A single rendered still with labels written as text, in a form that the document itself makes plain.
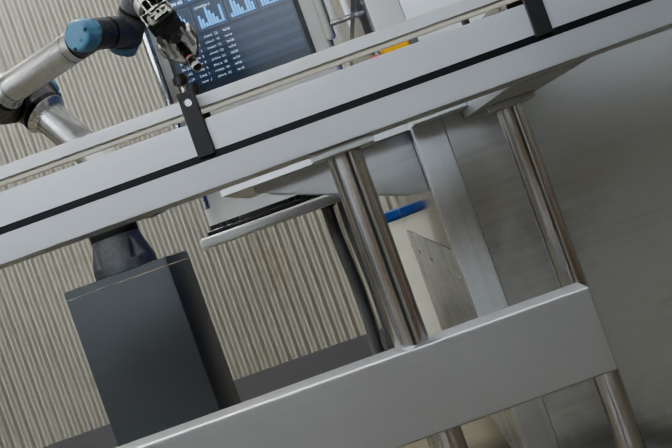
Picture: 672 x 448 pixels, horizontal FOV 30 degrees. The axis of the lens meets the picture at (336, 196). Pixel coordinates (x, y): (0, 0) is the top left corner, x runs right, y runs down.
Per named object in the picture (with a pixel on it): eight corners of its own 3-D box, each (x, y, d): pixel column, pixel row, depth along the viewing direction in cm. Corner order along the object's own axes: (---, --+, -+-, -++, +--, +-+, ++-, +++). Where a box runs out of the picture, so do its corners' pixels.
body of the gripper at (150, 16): (147, 30, 275) (130, 6, 283) (167, 56, 281) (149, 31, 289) (175, 9, 275) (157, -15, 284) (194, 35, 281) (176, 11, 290)
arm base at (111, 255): (88, 283, 287) (74, 243, 287) (105, 278, 302) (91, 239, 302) (149, 261, 286) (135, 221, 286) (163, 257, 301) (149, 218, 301)
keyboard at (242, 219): (353, 185, 342) (350, 176, 342) (350, 185, 328) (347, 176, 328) (216, 234, 345) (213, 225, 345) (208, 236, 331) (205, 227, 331)
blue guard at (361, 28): (370, 125, 449) (353, 77, 449) (389, 66, 255) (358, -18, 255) (369, 126, 449) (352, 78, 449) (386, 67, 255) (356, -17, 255)
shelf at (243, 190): (425, 135, 320) (423, 127, 320) (447, 115, 250) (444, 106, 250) (249, 198, 321) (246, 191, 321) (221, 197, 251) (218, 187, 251)
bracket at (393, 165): (428, 191, 262) (407, 132, 262) (429, 191, 259) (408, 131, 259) (275, 246, 262) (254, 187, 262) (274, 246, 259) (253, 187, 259)
